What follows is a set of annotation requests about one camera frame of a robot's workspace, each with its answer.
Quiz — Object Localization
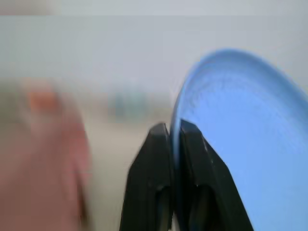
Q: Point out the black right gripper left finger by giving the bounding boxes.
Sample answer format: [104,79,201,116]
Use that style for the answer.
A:
[118,123,174,231]

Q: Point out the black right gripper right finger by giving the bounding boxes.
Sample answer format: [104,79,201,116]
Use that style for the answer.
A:
[179,119,255,231]

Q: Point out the blue plate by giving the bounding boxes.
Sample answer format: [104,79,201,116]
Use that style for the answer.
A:
[169,49,308,231]

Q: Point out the pink plate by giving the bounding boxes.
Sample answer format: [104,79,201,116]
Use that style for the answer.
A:
[0,78,93,231]

